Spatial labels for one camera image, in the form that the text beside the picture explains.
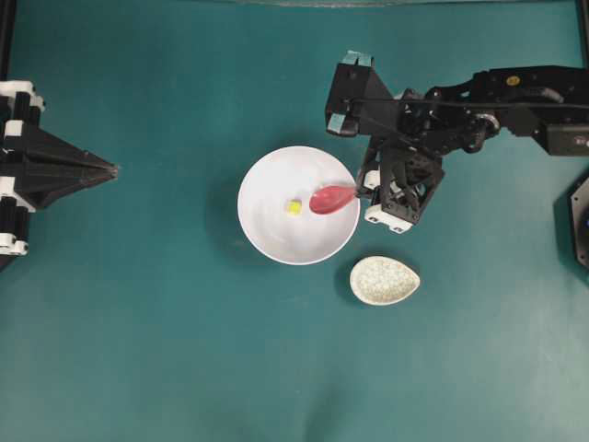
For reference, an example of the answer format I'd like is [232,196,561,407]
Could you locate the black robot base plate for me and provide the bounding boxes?
[553,170,588,286]

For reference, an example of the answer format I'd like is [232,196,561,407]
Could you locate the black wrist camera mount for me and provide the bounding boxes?
[325,51,399,137]

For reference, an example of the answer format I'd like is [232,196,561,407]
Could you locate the speckled teardrop dish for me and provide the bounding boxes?
[350,256,421,307]

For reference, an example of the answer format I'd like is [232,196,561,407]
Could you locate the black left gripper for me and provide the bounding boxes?
[1,80,119,269]

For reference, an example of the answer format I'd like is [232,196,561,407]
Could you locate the red plastic spoon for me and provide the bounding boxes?
[309,185,357,215]

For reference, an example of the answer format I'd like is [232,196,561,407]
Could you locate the white bowl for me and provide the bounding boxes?
[237,145,360,265]

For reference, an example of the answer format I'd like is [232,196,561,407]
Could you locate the yellow hexagonal prism block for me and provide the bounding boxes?
[285,199,303,216]

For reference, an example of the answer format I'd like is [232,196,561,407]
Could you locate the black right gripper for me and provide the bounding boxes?
[356,87,500,234]

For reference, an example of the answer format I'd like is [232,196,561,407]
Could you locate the black frame rail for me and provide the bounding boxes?
[0,0,17,81]

